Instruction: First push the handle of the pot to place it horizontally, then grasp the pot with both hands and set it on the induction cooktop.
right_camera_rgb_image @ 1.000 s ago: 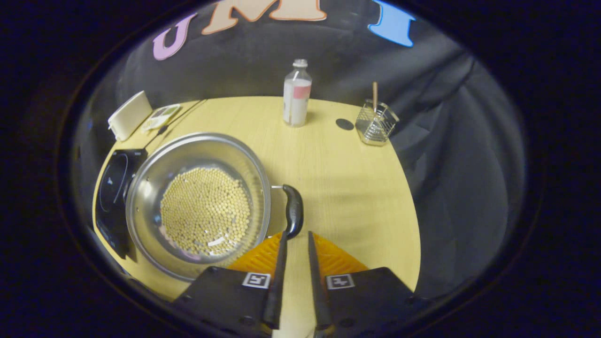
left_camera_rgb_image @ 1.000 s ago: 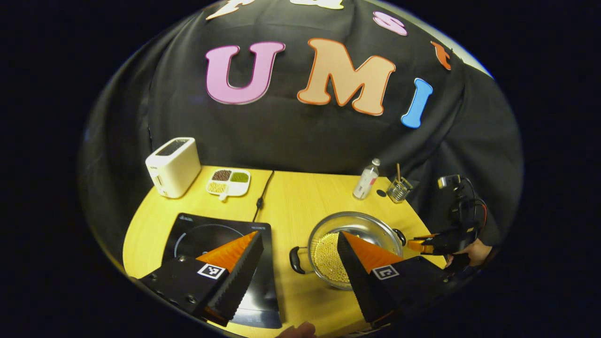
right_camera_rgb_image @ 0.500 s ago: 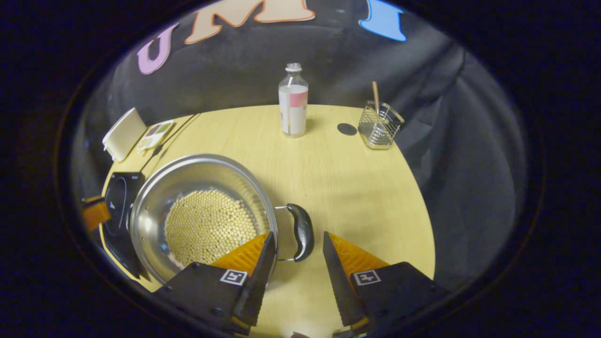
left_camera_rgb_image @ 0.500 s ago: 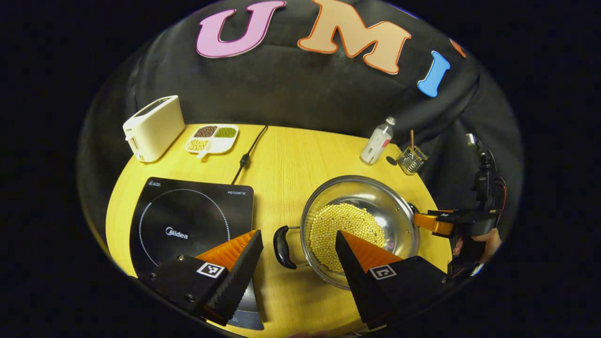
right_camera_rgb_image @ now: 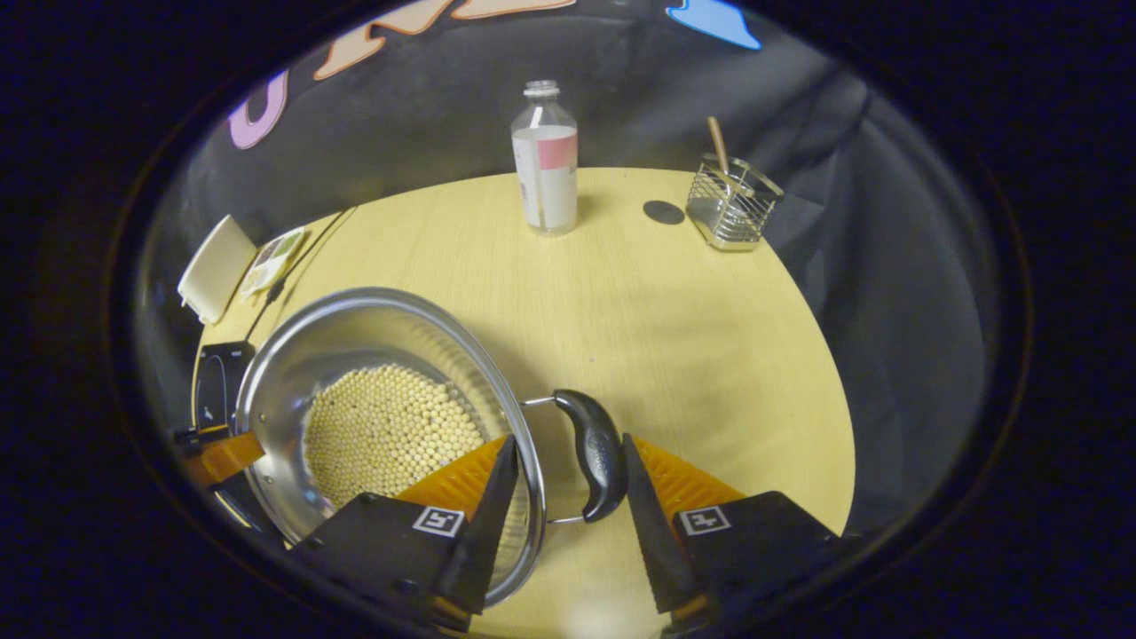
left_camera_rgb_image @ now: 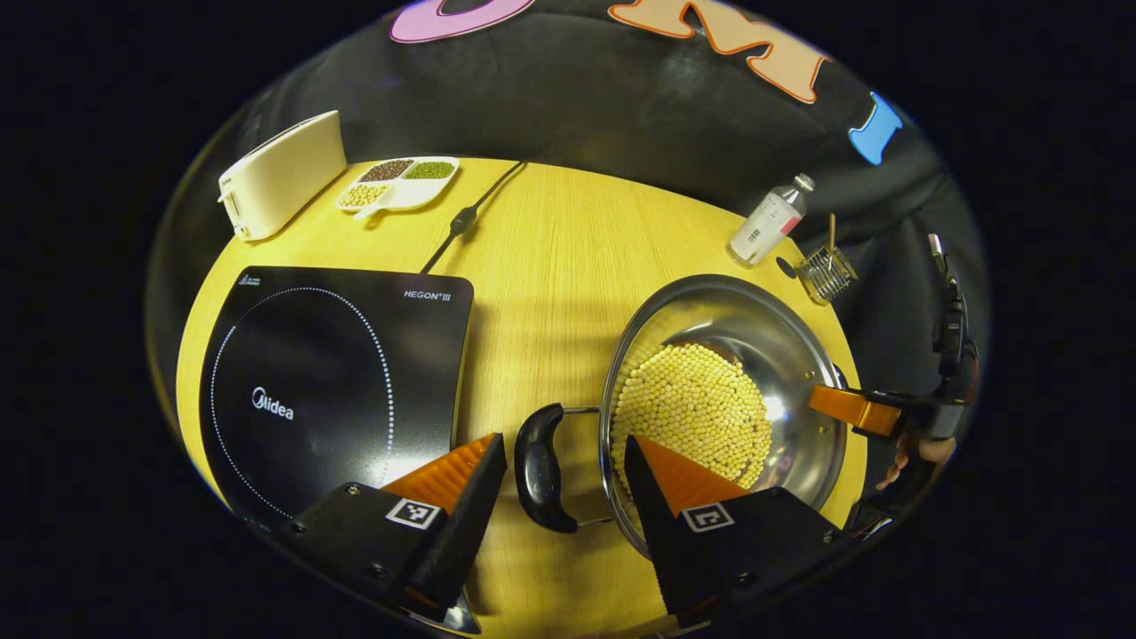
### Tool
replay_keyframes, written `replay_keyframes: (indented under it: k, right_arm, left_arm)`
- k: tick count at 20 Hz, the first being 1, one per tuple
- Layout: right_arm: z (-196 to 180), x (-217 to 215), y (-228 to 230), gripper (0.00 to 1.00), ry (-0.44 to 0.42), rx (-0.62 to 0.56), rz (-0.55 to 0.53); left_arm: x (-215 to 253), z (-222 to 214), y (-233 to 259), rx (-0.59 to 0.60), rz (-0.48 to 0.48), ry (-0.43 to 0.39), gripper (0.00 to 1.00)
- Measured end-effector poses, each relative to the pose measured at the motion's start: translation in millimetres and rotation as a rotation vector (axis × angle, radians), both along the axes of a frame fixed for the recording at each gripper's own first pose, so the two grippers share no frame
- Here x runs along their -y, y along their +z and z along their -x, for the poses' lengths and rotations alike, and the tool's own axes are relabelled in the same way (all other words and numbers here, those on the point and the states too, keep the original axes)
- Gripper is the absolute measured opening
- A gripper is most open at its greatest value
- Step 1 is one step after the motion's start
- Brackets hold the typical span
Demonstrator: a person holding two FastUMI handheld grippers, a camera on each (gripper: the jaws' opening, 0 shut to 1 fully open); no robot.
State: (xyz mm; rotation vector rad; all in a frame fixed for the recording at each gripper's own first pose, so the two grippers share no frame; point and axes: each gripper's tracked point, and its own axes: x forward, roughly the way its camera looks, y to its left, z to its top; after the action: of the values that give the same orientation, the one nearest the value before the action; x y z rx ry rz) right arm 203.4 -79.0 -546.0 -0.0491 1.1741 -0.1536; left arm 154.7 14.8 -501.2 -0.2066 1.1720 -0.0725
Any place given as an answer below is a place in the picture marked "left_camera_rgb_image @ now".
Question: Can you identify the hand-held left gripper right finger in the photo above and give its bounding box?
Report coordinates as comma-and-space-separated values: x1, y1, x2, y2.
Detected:
624, 434, 848, 627

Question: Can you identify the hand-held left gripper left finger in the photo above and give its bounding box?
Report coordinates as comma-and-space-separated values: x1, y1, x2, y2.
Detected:
275, 432, 509, 622

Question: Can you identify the steel pot with black handles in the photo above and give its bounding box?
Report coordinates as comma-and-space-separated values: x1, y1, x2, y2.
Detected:
514, 273, 850, 560

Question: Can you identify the black induction cooktop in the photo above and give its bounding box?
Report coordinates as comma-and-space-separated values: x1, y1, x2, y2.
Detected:
199, 264, 482, 635

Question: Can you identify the small clear bottle white label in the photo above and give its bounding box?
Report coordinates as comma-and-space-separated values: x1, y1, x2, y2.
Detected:
726, 173, 816, 269

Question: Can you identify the white divided dish with beans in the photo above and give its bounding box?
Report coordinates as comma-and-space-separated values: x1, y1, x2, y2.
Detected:
335, 156, 461, 220

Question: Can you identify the white toaster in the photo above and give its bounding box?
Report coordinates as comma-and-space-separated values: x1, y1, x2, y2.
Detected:
217, 110, 349, 242

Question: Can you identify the black backdrop cloth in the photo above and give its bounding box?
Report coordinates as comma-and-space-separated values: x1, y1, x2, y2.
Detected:
145, 0, 992, 533

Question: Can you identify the small wire mesh holder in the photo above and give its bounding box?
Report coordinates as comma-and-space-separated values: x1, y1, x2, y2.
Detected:
796, 245, 860, 305

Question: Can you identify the black power cable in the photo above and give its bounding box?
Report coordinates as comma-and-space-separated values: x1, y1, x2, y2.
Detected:
420, 161, 527, 274

